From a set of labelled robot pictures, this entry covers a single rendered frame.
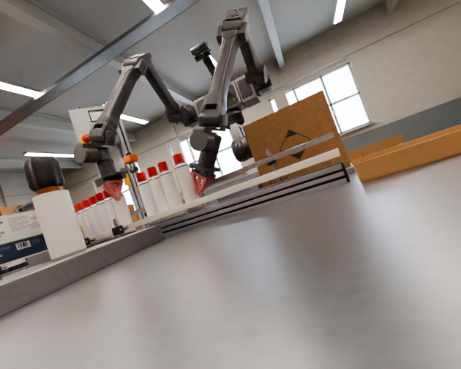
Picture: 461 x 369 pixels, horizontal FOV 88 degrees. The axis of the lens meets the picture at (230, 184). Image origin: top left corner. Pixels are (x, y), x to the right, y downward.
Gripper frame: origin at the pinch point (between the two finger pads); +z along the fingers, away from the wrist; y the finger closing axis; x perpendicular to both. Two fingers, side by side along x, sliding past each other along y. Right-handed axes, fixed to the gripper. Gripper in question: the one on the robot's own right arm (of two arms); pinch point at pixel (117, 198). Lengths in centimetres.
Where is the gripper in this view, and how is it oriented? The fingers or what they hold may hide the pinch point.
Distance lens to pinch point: 99.2
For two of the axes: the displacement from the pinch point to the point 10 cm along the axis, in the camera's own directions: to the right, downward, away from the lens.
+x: 4.2, -1.2, 9.0
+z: 3.4, 9.4, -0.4
